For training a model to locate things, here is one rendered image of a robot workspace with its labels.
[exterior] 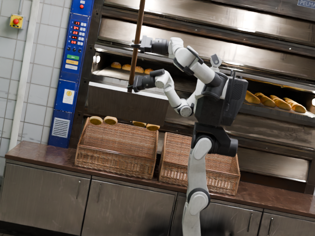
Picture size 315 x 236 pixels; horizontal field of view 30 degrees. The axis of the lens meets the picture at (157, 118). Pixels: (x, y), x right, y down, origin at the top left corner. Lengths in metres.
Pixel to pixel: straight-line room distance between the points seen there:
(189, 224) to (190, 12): 1.62
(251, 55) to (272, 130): 0.60
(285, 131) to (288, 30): 0.77
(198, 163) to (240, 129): 1.00
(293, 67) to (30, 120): 2.05
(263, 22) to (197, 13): 0.50
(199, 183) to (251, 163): 1.02
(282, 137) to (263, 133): 0.15
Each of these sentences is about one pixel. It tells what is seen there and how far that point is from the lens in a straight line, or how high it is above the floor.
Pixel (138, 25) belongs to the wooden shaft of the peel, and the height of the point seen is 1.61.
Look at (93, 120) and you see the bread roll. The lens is 4.29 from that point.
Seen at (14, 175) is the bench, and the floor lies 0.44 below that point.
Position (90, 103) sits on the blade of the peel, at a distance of 4.13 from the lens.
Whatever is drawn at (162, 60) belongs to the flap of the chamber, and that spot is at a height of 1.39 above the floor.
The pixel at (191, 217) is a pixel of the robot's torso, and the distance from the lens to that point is 3.70.
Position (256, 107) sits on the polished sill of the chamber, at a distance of 4.55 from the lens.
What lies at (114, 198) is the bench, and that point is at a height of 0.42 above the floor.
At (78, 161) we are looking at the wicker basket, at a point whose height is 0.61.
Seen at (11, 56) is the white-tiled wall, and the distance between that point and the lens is 4.61.
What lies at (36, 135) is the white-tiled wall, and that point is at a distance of 4.64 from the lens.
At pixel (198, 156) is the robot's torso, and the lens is 3.60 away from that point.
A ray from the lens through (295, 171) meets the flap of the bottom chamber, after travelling 4.70.
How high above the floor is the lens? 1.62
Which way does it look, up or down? 9 degrees down
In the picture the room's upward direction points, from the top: 11 degrees clockwise
